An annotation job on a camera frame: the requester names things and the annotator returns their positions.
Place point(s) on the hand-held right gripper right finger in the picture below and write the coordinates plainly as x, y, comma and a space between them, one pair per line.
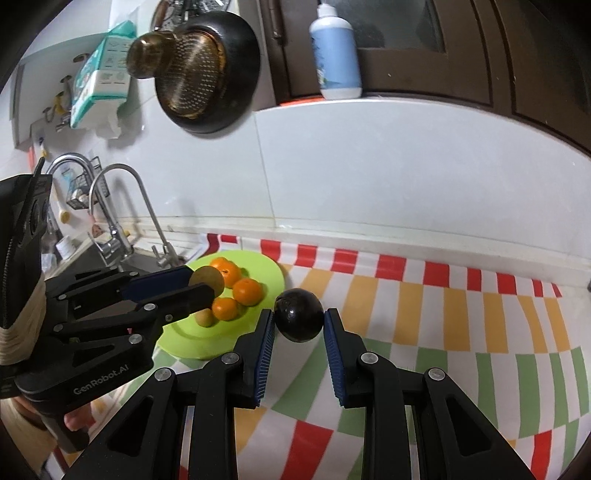
334, 357

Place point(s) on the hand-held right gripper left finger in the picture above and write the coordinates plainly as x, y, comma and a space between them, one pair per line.
263, 353

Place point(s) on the dark plum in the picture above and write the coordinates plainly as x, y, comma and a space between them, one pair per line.
298, 314

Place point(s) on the person's left hand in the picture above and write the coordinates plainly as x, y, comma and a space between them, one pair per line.
79, 419

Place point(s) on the dark brown window frame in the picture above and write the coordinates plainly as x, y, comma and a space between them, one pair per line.
461, 50

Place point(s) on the orange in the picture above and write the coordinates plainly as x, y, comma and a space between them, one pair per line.
226, 309
248, 291
226, 271

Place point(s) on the small tan fruit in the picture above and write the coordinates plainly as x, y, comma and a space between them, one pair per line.
203, 318

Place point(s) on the striped tablecloth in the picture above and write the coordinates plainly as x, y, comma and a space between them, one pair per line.
415, 314

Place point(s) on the steel sink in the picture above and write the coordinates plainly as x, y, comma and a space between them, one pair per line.
138, 263

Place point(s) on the brass strainer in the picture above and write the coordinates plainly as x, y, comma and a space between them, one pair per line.
184, 69

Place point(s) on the green plate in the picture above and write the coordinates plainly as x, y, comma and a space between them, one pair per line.
265, 277

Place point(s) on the steel faucet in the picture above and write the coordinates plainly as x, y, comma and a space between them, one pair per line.
108, 230
143, 203

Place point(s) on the blue and white bottle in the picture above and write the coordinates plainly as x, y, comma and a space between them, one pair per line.
334, 55

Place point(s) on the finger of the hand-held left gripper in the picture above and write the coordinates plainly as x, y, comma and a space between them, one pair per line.
157, 284
184, 302

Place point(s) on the tissue pack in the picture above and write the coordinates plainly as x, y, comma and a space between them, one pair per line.
101, 78

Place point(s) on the black wok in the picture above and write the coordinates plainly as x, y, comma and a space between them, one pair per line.
240, 69

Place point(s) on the round tan fruit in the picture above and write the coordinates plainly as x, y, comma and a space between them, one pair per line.
206, 278

